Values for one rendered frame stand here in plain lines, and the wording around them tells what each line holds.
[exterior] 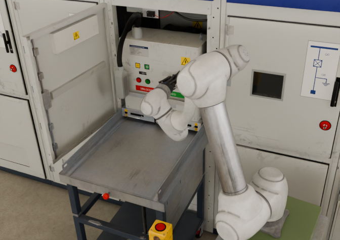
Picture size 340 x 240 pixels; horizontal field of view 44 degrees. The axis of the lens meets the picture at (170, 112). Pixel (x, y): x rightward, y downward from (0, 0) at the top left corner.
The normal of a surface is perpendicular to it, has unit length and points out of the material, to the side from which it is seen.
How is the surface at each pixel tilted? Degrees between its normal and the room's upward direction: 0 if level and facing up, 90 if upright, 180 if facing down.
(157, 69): 90
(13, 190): 0
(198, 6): 90
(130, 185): 0
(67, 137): 90
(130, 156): 0
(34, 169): 93
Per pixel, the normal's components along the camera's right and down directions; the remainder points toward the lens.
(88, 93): 0.87, 0.23
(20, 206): -0.03, -0.86
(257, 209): 0.68, -0.07
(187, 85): -0.72, 0.28
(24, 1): -0.40, 0.47
